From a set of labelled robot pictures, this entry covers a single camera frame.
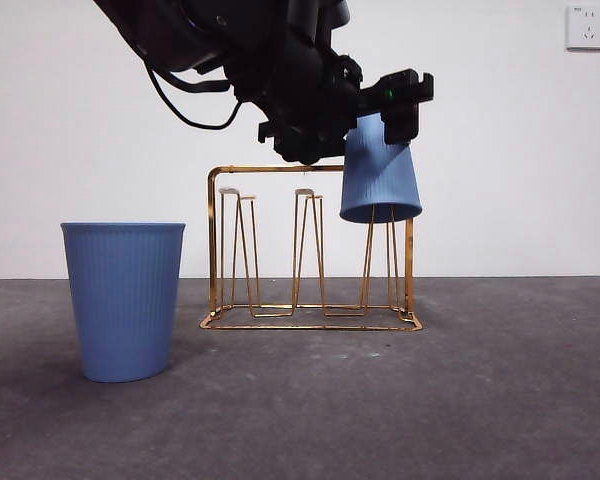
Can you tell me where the white wall socket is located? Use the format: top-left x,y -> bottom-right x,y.
564,4 -> 600,53

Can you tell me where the gold wire cup rack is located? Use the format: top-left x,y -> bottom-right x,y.
198,163 -> 425,331

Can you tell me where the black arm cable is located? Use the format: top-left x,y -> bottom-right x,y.
143,58 -> 242,131

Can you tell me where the blue ribbed plastic cup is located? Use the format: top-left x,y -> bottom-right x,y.
60,221 -> 187,384
338,113 -> 424,224

